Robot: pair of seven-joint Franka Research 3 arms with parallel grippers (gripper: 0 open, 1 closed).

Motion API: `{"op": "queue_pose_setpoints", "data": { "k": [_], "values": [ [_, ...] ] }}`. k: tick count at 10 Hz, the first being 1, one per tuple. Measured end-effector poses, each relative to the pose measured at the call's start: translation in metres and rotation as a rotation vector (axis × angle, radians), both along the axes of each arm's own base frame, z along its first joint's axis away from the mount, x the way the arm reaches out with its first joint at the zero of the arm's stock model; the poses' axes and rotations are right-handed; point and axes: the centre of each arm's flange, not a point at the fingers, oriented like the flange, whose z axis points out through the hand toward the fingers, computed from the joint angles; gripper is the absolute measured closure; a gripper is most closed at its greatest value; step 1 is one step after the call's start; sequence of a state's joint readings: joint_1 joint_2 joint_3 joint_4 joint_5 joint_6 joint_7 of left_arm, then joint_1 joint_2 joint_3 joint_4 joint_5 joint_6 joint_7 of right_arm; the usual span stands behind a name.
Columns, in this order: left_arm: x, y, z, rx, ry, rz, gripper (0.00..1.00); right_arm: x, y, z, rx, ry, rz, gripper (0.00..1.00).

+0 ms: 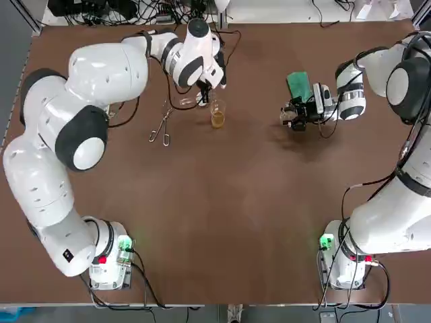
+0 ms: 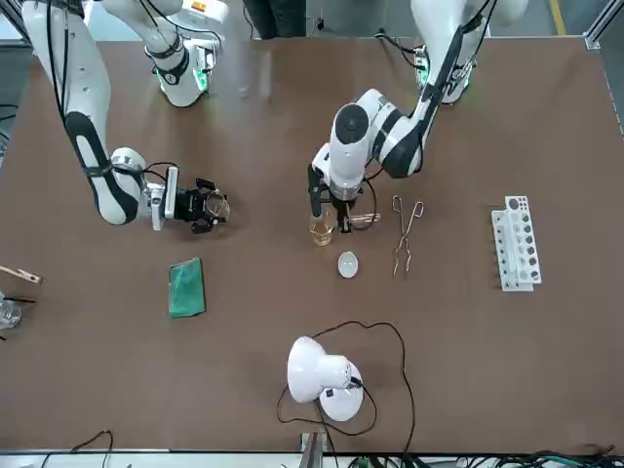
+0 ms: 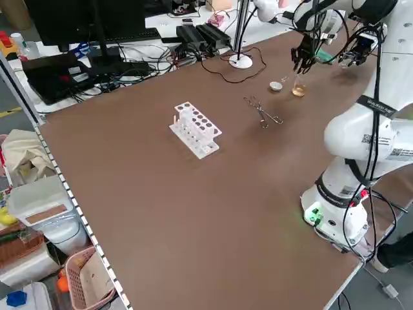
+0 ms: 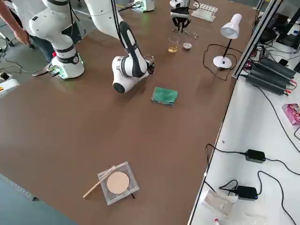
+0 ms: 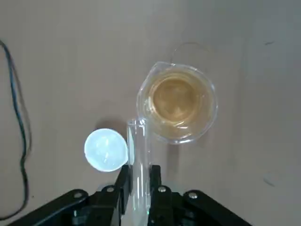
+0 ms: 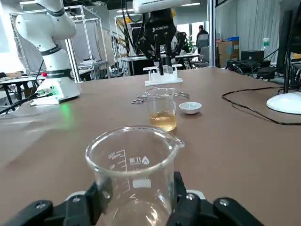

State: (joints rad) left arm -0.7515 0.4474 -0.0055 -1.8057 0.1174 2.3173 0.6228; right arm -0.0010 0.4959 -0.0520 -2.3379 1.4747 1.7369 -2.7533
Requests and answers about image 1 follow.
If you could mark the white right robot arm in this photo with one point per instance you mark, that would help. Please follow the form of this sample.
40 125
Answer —
387 228

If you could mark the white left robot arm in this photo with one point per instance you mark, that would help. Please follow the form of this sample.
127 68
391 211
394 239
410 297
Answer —
101 74

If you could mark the person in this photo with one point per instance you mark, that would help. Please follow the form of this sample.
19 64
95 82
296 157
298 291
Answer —
235 313

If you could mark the small clear glass beaker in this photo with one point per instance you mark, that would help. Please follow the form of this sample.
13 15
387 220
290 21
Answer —
288 114

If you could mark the aluminium frame post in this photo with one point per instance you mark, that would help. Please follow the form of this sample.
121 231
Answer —
222 20

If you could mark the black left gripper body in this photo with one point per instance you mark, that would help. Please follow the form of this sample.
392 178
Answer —
222 72

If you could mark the glass beaker with amber liquid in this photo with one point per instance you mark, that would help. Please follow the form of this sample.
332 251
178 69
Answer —
218 119

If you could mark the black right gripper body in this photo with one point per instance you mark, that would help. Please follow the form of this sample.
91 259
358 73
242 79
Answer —
308 112

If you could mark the metal crucible tongs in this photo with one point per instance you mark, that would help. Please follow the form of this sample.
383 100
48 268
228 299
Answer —
165 116

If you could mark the clear glass test tube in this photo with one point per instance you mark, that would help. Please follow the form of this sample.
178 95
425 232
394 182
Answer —
188 103

